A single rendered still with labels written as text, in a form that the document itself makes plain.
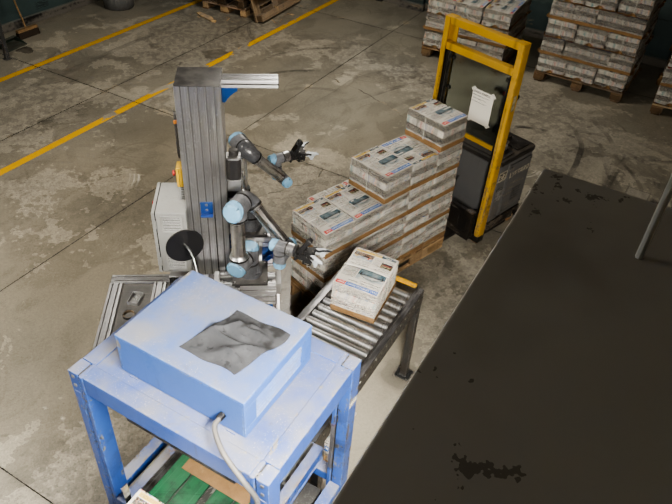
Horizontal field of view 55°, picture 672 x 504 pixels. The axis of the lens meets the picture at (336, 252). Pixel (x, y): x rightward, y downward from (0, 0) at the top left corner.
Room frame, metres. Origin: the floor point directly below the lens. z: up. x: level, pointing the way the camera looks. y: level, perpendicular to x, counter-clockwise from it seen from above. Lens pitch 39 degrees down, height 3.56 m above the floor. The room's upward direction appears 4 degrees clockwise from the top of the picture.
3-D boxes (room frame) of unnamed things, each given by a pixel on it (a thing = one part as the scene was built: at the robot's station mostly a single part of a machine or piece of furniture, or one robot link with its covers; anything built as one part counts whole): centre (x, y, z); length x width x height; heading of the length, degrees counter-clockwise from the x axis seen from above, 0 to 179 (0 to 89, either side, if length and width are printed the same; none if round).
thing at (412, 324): (3.07, -0.54, 0.34); 0.06 x 0.06 x 0.68; 63
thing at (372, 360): (2.50, -0.25, 0.74); 1.34 x 0.05 x 0.12; 153
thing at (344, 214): (4.09, -0.20, 0.42); 1.17 x 0.39 x 0.83; 135
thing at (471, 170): (5.17, -1.28, 0.40); 0.69 x 0.55 x 0.80; 45
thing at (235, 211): (2.98, 0.58, 1.19); 0.15 x 0.12 x 0.55; 162
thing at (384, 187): (4.18, -0.29, 0.95); 0.38 x 0.29 x 0.23; 47
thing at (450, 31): (5.14, -0.78, 0.97); 0.09 x 0.09 x 1.75; 45
